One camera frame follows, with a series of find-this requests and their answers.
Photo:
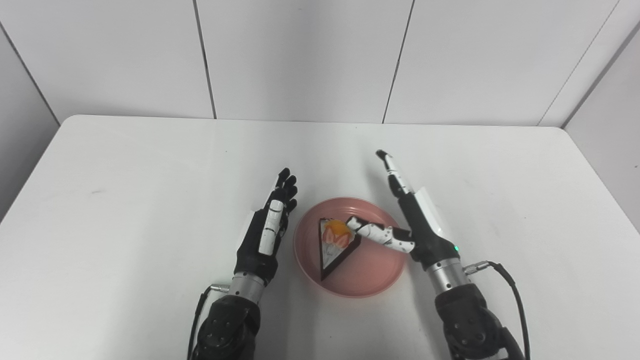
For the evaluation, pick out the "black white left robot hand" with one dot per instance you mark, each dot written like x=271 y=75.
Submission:
x=252 y=255

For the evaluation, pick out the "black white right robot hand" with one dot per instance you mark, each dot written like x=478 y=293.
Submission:
x=427 y=240

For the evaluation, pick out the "pink round plate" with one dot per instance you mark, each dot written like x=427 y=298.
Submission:
x=370 y=270

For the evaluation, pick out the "chocolate cake slice with fruit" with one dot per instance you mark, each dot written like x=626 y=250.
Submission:
x=334 y=247

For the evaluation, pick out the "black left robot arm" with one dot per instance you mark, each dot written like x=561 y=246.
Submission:
x=227 y=330

